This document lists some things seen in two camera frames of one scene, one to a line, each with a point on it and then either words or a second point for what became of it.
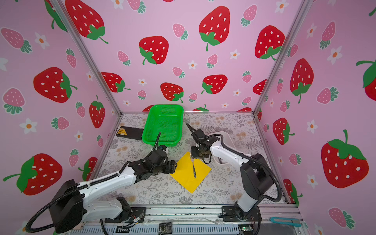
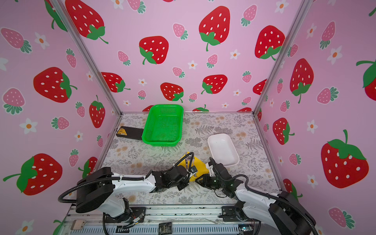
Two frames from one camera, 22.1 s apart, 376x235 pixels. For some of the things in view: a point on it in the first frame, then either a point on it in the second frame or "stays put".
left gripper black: x=169 y=169 → x=184 y=184
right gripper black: x=193 y=152 → x=204 y=180
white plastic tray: x=228 y=141 stays put
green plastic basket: x=169 y=119 stays put
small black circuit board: x=165 y=228 stays put
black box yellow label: x=134 y=133 stays put
